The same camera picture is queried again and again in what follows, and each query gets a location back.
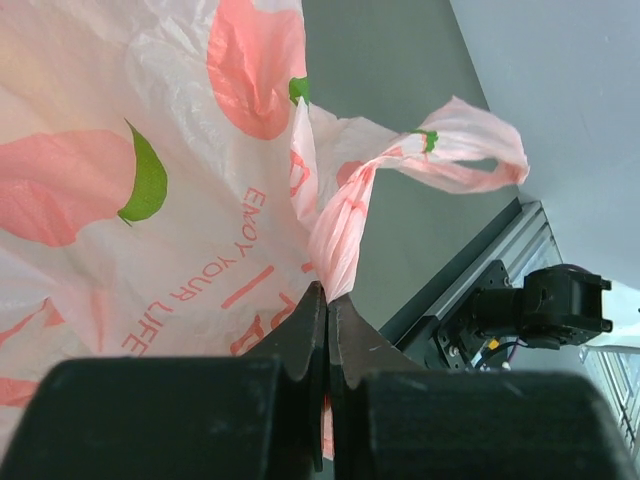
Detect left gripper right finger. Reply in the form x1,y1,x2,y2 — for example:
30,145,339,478
327,295,423,479

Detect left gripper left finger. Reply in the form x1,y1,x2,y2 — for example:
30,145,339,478
246,281,326,473

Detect pink plastic bag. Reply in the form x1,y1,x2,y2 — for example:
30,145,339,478
1,1,529,446

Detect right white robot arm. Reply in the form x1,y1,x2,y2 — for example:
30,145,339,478
467,264,639,351

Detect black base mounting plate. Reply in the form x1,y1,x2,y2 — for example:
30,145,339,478
380,199,559,370

